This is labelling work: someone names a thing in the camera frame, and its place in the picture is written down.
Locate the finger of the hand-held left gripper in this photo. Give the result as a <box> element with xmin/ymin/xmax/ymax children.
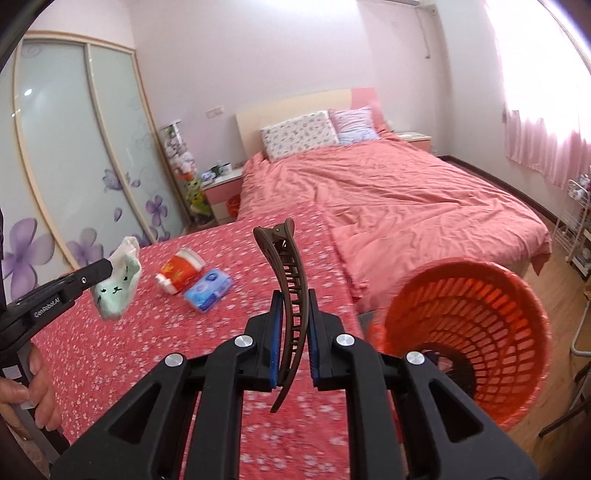
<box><xmin>58</xmin><ymin>258</ymin><xmax>115</xmax><ymax>297</ymax></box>

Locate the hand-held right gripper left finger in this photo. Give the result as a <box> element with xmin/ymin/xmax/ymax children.
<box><xmin>50</xmin><ymin>290</ymin><xmax>283</xmax><ymax>480</ymax></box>

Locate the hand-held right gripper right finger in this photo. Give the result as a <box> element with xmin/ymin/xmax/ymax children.
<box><xmin>307</xmin><ymin>288</ymin><xmax>541</xmax><ymax>480</ymax></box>

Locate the light green sock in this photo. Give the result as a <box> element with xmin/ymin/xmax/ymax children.
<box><xmin>90</xmin><ymin>236</ymin><xmax>142</xmax><ymax>322</ymax></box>

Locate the brown hair clip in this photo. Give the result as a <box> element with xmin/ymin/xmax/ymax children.
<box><xmin>253</xmin><ymin>219</ymin><xmax>310</xmax><ymax>414</ymax></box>

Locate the orange plastic basket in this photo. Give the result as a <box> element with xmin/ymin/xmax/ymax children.
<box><xmin>367</xmin><ymin>261</ymin><xmax>553</xmax><ymax>432</ymax></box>

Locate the person's left hand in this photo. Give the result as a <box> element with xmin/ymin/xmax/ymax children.
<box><xmin>0</xmin><ymin>344</ymin><xmax>63</xmax><ymax>432</ymax></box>

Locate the blue tissue packet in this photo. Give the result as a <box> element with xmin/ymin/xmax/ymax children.
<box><xmin>183</xmin><ymin>268</ymin><xmax>232</xmax><ymax>313</ymax></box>

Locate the red paper cup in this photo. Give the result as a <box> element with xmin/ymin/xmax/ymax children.
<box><xmin>154</xmin><ymin>248</ymin><xmax>206</xmax><ymax>295</ymax></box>

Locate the flower print sliding wardrobe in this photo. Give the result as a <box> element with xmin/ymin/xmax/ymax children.
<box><xmin>0</xmin><ymin>31</ymin><xmax>195</xmax><ymax>305</ymax></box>

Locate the pink white nightstand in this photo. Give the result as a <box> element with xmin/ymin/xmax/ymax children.
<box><xmin>392</xmin><ymin>131</ymin><xmax>433</xmax><ymax>153</ymax></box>
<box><xmin>202</xmin><ymin>167</ymin><xmax>245</xmax><ymax>226</ymax></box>

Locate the stack of plush toys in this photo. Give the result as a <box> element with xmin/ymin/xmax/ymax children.
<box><xmin>159</xmin><ymin>121</ymin><xmax>215</xmax><ymax>227</ymax></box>

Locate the pink duvet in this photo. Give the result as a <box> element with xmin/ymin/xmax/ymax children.
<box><xmin>238</xmin><ymin>136</ymin><xmax>552</xmax><ymax>301</ymax></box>

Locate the white floral pillow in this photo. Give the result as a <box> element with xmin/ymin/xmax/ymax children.
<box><xmin>260</xmin><ymin>110</ymin><xmax>340</xmax><ymax>162</ymax></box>

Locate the pink striped pillow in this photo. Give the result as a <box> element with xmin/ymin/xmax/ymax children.
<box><xmin>329</xmin><ymin>106</ymin><xmax>382</xmax><ymax>146</ymax></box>

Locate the beige bed headboard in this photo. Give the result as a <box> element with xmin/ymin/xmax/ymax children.
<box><xmin>235</xmin><ymin>88</ymin><xmax>389</xmax><ymax>160</ymax></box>

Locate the pink curtain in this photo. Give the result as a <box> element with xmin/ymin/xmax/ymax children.
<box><xmin>485</xmin><ymin>0</ymin><xmax>591</xmax><ymax>190</ymax></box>

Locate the metal furniture frame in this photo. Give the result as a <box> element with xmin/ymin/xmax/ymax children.
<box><xmin>538</xmin><ymin>295</ymin><xmax>591</xmax><ymax>439</ymax></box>

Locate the white wire rack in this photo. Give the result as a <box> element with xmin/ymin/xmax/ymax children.
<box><xmin>551</xmin><ymin>173</ymin><xmax>591</xmax><ymax>282</ymax></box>

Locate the white wall pipe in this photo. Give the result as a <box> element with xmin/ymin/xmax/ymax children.
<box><xmin>418</xmin><ymin>4</ymin><xmax>439</xmax><ymax>61</ymax></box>

